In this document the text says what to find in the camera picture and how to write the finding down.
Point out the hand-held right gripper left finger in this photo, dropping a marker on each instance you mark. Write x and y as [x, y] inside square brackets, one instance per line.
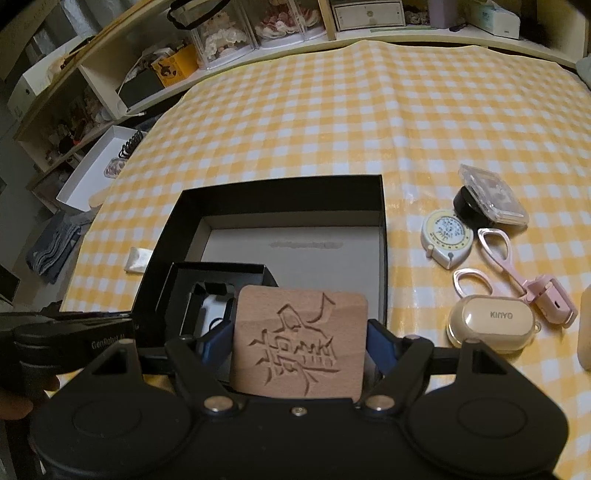
[220, 344]

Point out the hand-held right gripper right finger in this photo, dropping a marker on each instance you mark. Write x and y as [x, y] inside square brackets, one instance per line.
[379, 344]

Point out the carved wooden block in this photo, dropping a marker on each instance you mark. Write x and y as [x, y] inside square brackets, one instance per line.
[300, 341]

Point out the cream earbuds case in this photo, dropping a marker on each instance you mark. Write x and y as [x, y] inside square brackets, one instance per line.
[489, 323]

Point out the large black cardboard box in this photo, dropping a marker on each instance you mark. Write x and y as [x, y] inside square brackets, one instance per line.
[277, 203]

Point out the pink eyelash curler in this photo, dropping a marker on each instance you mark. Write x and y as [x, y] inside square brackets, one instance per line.
[517, 272]

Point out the clear plastic case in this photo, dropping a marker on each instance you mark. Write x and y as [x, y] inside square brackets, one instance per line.
[494, 194]

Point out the beige plastic object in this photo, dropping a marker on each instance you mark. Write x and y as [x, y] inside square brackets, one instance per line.
[585, 327]

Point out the person's left hand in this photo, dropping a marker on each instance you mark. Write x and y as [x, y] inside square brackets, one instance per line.
[16, 404]

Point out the small black open box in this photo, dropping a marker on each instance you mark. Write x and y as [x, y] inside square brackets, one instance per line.
[217, 277]

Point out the blue folded cloth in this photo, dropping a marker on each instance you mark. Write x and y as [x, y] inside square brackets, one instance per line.
[55, 244]

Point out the white small packet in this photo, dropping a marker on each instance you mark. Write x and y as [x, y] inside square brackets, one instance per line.
[137, 259]

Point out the white round tape measure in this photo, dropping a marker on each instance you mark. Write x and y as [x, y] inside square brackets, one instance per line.
[445, 235]

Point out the black round jar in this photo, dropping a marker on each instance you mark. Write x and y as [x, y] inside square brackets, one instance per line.
[466, 205]

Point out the white cardboard tray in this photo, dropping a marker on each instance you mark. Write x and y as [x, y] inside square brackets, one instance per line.
[94, 170]

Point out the yellow checkered tablecloth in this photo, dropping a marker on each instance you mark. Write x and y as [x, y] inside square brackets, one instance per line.
[346, 115]

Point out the white appliance box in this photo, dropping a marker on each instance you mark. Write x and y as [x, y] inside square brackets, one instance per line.
[27, 92]

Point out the black box on shelf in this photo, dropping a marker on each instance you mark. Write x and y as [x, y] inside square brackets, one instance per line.
[138, 90]

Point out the yellow printed box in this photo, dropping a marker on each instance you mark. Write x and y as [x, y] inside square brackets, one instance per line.
[175, 67]

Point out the white shelf unit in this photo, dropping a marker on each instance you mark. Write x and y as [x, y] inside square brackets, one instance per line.
[115, 60]

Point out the clear box with white flowers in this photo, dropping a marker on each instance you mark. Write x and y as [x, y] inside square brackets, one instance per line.
[224, 41]

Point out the clear box with pink flowers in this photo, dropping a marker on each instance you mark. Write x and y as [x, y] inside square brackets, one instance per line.
[279, 25]

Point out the white drawer box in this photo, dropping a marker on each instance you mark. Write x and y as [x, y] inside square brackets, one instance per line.
[367, 14]

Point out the black headband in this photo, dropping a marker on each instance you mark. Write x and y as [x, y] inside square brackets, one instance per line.
[198, 14]

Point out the tissue pack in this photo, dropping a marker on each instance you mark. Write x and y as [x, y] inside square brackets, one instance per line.
[494, 18]

